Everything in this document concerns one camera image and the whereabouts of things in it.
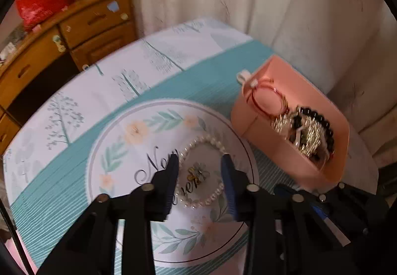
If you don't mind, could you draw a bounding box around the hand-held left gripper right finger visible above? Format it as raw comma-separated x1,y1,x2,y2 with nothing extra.
220,154,314,275

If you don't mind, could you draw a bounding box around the wooden desk with drawers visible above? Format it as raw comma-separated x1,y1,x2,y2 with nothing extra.
0,0,138,154

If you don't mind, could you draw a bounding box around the tree print tablecloth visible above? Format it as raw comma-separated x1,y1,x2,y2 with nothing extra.
3,17,380,275

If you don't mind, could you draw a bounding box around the pearl bracelet with gold charm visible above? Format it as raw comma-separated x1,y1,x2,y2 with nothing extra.
177,135,227,209

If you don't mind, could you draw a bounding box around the black bead bracelet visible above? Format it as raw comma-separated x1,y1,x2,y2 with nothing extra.
290,106,335,164

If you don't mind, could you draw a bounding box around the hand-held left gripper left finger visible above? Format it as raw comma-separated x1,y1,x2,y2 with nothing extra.
37,154,180,275

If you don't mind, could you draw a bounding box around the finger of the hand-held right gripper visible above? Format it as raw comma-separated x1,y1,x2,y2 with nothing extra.
274,184,294,198
312,205,346,246

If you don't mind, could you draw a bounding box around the red string bracelet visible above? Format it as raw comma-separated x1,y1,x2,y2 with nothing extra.
251,78,290,118

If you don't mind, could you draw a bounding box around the gold leaf chain jewelry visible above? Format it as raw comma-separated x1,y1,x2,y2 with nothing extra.
271,114,323,157

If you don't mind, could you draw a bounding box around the cream drawer ornament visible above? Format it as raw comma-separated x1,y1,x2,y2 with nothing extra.
53,34,66,52

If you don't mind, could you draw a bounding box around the pink plastic box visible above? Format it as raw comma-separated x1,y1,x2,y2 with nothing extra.
230,55,350,191

